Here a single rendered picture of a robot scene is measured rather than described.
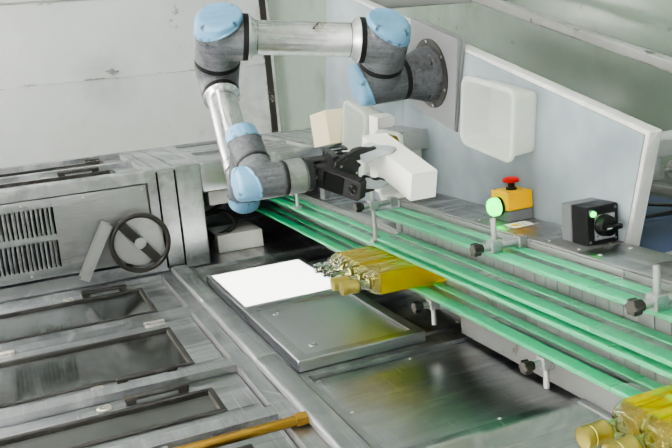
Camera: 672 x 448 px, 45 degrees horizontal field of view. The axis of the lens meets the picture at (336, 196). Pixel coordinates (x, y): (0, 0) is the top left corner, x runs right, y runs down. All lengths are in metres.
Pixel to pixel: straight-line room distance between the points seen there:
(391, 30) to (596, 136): 0.59
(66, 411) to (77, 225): 1.06
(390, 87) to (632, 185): 0.73
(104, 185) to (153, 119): 2.83
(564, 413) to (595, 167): 0.51
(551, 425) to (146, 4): 4.52
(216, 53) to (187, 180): 1.01
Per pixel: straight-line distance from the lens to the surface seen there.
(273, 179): 1.67
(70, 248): 2.95
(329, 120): 2.85
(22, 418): 2.00
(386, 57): 2.07
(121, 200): 2.94
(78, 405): 2.00
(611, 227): 1.68
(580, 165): 1.81
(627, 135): 1.69
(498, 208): 1.92
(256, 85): 5.87
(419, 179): 1.69
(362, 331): 2.10
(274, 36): 2.02
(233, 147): 1.75
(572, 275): 1.58
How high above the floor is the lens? 1.87
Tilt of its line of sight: 21 degrees down
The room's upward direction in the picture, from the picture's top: 99 degrees counter-clockwise
